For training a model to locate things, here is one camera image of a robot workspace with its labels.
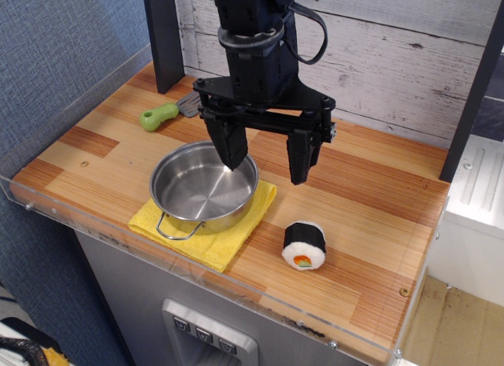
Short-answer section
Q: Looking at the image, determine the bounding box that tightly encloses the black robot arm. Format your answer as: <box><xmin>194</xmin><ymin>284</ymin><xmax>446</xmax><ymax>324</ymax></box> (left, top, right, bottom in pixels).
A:
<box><xmin>194</xmin><ymin>0</ymin><xmax>335</xmax><ymax>185</ymax></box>

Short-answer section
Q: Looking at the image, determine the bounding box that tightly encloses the green handled metal spatula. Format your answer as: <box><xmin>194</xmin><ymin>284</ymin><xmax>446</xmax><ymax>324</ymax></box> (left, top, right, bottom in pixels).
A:
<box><xmin>139</xmin><ymin>91</ymin><xmax>201</xmax><ymax>132</ymax></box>

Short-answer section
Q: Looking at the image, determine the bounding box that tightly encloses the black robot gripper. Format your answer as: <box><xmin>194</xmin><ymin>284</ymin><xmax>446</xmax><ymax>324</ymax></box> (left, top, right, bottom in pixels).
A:
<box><xmin>194</xmin><ymin>39</ymin><xmax>335</xmax><ymax>185</ymax></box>

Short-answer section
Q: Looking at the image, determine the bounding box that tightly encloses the yellow microfiber cloth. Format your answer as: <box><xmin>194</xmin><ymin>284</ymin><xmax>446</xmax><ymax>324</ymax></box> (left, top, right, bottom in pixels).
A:
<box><xmin>128</xmin><ymin>180</ymin><xmax>277</xmax><ymax>272</ymax></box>

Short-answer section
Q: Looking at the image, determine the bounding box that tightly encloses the stainless steel pot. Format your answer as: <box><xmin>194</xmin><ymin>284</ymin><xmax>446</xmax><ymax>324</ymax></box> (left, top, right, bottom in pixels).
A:
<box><xmin>150</xmin><ymin>141</ymin><xmax>259</xmax><ymax>233</ymax></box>

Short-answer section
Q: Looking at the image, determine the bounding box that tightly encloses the black braided cable bundle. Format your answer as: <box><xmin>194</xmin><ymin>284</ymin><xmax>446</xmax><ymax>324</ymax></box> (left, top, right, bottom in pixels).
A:
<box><xmin>0</xmin><ymin>335</ymin><xmax>49</xmax><ymax>366</ymax></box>

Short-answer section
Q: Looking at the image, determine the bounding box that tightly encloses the left dark metal post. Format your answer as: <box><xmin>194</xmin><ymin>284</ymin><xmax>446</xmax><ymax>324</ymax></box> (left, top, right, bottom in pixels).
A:
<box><xmin>143</xmin><ymin>0</ymin><xmax>185</xmax><ymax>94</ymax></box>

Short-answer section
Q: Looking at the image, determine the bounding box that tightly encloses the white ribbed side unit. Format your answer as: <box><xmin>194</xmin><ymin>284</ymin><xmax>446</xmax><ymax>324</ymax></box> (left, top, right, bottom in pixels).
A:
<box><xmin>427</xmin><ymin>135</ymin><xmax>503</xmax><ymax>305</ymax></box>

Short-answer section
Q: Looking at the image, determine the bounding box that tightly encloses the silver cabinet button panel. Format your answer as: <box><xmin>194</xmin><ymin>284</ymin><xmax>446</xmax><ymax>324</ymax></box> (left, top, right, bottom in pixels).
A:
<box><xmin>161</xmin><ymin>298</ymin><xmax>259</xmax><ymax>365</ymax></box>

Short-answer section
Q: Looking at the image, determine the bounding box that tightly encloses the yellow object at corner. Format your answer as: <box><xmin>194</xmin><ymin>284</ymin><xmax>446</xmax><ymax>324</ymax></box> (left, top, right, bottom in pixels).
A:
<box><xmin>42</xmin><ymin>348</ymin><xmax>72</xmax><ymax>366</ymax></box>

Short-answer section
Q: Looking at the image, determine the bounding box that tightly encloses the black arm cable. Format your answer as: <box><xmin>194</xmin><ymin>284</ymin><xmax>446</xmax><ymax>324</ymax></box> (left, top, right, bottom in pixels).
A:
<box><xmin>282</xmin><ymin>2</ymin><xmax>329</xmax><ymax>66</ymax></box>

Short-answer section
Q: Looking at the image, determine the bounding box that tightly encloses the dark metal post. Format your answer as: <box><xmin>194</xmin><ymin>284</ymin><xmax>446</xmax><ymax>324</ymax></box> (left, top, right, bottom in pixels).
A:
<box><xmin>143</xmin><ymin>0</ymin><xmax>185</xmax><ymax>94</ymax></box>
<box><xmin>439</xmin><ymin>0</ymin><xmax>503</xmax><ymax>183</ymax></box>

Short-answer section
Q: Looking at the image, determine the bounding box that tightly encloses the clear acrylic table guard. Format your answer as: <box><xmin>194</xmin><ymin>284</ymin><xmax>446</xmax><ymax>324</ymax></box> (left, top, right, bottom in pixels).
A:
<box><xmin>1</xmin><ymin>65</ymin><xmax>448</xmax><ymax>365</ymax></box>

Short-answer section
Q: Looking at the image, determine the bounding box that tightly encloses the plush sushi roll toy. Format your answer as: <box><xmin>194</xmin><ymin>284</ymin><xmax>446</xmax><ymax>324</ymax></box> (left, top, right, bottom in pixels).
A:
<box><xmin>282</xmin><ymin>221</ymin><xmax>327</xmax><ymax>271</ymax></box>

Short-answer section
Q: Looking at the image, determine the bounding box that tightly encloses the right dark metal post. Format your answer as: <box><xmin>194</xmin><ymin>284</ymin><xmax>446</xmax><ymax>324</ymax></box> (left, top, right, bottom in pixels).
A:
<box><xmin>439</xmin><ymin>0</ymin><xmax>503</xmax><ymax>183</ymax></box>

